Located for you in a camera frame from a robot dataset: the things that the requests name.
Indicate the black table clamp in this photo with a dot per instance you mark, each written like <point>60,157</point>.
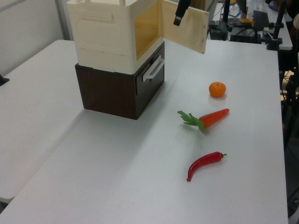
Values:
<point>274,44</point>
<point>3,80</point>

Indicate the yellow object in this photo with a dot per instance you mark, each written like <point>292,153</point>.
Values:
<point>247,21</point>

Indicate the black flat device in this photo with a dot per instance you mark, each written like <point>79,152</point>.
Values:
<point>260,21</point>

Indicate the cream plastic cabinet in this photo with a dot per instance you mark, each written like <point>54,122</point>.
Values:
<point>100,35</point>

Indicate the black electronics box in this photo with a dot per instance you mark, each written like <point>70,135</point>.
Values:
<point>218,30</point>

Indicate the thin black pole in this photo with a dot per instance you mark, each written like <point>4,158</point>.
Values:
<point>226,11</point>

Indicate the red chili pepper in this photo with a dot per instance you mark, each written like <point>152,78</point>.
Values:
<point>203,163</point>

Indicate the orange mandarin fruit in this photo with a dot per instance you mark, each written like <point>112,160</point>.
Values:
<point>217,89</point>

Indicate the dark brown drawer cabinet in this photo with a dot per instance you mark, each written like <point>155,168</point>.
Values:
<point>107,93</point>

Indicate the cream cabinet door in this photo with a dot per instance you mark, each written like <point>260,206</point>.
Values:
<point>184,35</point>

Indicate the orange toy carrot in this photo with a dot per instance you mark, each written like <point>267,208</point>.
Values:
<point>210,117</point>

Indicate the dark brown drawer front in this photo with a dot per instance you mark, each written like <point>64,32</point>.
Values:
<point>151,80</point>

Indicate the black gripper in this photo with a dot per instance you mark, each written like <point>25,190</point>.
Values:
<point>184,7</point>

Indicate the black stand pole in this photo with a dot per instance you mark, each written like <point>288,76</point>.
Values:
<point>280,18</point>

